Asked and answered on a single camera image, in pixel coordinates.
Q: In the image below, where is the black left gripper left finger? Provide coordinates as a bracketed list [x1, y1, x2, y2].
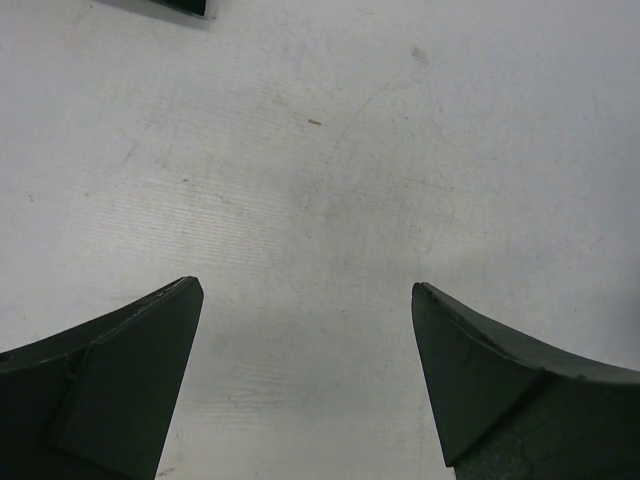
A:
[1, 277, 203, 479]

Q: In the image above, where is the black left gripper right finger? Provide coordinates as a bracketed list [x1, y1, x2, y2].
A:
[411, 283, 639, 479]

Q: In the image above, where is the folded black t shirt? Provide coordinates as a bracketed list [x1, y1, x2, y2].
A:
[107, 0, 214, 19]

